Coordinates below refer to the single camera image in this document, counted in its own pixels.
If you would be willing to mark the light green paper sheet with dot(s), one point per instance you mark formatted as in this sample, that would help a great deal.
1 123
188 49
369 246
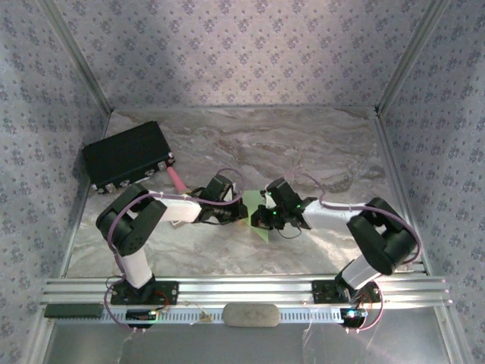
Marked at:
252 199

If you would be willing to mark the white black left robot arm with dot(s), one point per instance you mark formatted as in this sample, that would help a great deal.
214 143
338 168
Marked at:
129 235

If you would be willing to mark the pink marker pen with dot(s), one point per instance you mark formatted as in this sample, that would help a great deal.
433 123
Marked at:
176 178

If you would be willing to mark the small printed cardboard box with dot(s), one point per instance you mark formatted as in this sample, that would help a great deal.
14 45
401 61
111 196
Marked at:
176 224

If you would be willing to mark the grey oval pad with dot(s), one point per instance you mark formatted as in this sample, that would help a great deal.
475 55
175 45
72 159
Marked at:
250 315

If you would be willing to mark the black hard case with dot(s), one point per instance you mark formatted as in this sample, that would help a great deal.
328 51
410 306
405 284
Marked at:
125 155

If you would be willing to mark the small circuit board with LED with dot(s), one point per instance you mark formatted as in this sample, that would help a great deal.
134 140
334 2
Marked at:
138 314
352 314

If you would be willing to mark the black flat bar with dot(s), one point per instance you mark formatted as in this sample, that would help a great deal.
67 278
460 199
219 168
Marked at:
74 311

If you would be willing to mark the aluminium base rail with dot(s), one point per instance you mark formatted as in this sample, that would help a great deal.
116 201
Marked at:
242 288

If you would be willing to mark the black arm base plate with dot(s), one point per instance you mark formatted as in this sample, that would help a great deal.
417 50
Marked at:
326 292
166 294

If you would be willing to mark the aluminium side rail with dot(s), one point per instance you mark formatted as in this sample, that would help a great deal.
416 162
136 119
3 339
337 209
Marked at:
394 167
72 235

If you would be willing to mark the aluminium corner post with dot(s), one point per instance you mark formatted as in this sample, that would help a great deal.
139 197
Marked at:
411 57
77 57

